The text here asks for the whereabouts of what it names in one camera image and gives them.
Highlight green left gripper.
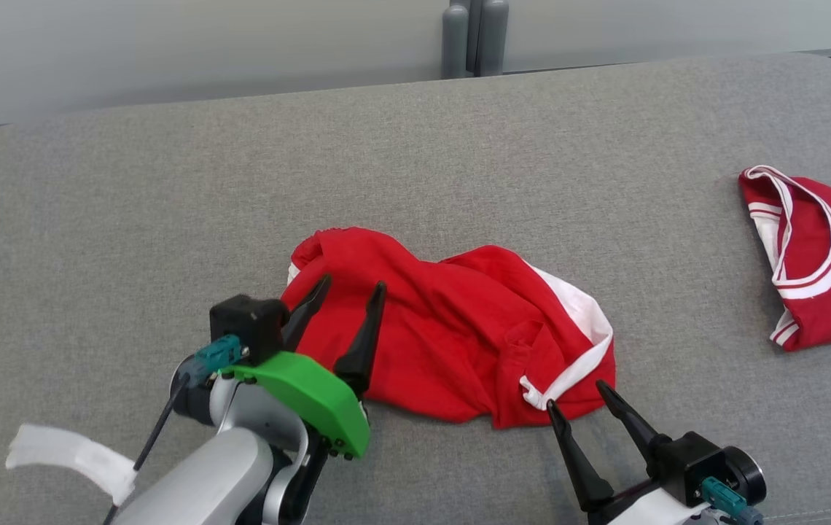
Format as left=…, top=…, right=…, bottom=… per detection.
left=222, top=273, right=389, bottom=460

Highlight red shorts white stripes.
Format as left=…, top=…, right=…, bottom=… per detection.
left=281, top=227, right=617, bottom=429

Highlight white tape strip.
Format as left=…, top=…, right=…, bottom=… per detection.
left=6, top=424, right=138, bottom=506

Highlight grey fabric sofa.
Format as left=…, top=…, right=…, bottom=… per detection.
left=0, top=52, right=831, bottom=525

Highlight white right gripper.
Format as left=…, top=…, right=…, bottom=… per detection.
left=545, top=379, right=715, bottom=525

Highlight black right cable teal connector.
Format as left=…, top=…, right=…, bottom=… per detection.
left=700, top=478, right=765, bottom=525

